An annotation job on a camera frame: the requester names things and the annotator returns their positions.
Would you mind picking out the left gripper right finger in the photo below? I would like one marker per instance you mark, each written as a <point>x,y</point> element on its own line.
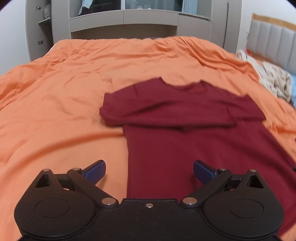
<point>237,206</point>

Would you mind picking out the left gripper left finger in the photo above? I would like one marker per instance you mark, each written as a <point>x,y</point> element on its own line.
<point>62,205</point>

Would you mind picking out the dark red t-shirt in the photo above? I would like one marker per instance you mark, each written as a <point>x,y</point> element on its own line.
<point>168,128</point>

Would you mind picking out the beige crumpled clothes pile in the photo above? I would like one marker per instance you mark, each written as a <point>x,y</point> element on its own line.
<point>272,77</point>

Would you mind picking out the orange bed cover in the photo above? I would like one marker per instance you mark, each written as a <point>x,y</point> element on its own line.
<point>50,106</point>

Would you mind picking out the light blue cloth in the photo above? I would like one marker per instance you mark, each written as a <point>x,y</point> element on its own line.
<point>293,94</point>

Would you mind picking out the grey padded headboard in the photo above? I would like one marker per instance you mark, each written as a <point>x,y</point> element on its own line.
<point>272,40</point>

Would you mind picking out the grey built-in wardrobe unit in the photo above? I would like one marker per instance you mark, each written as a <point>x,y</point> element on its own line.
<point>48,22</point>

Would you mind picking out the left light blue curtain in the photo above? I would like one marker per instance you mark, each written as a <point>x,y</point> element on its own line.
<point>85,4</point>

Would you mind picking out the light blue curtain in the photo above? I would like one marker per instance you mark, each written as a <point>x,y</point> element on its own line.
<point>190,6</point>
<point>85,4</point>

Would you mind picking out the right light blue curtain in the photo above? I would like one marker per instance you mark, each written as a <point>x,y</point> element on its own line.
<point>190,6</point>

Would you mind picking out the window with white frame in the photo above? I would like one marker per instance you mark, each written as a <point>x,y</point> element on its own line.
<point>137,4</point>

